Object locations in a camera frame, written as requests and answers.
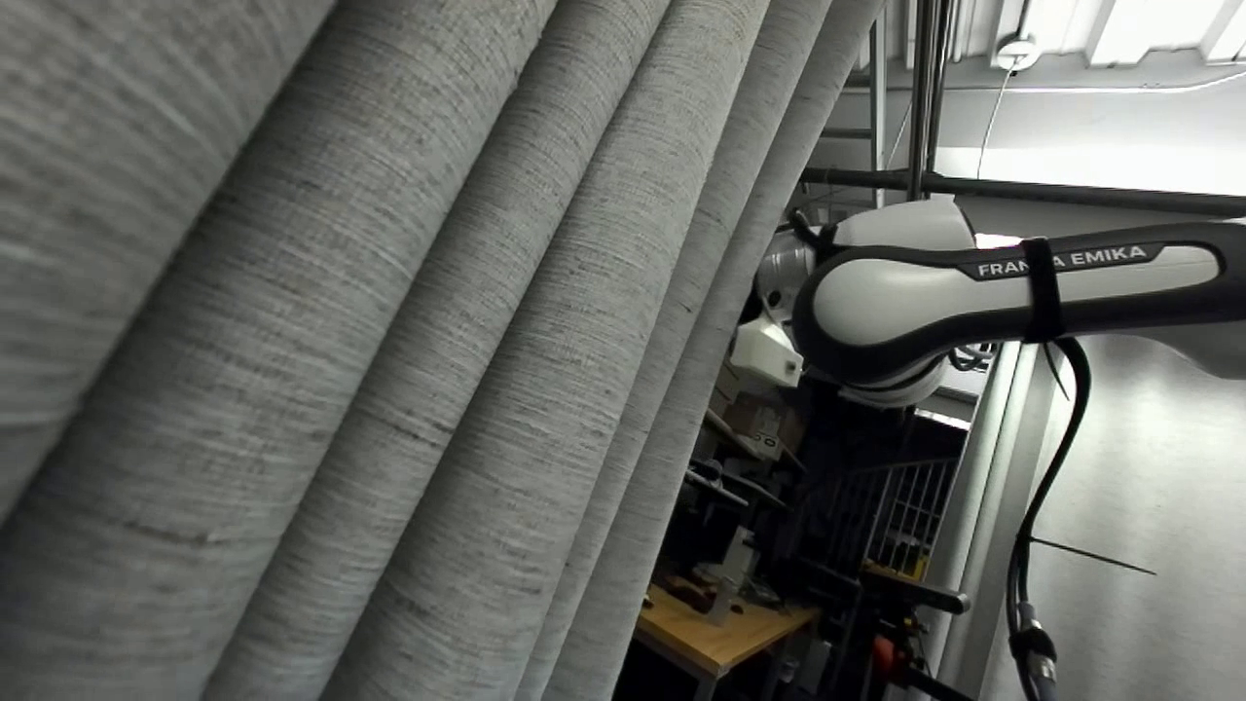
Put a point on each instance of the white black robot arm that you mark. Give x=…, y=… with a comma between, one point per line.
x=896, y=289

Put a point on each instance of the white ceiling smoke detector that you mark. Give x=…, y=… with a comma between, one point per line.
x=1013, y=57

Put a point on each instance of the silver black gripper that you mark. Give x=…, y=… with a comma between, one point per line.
x=781, y=275

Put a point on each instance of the wire mesh fence panel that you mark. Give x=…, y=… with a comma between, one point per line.
x=890, y=517

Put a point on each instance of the grey pleated fabric curtain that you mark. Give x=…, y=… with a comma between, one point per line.
x=357, y=347

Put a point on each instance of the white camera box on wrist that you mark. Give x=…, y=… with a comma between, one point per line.
x=766, y=356

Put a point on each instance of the wooden workbench top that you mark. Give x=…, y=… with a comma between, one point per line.
x=712, y=644

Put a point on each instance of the black metal ceiling frame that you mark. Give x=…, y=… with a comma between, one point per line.
x=1132, y=106

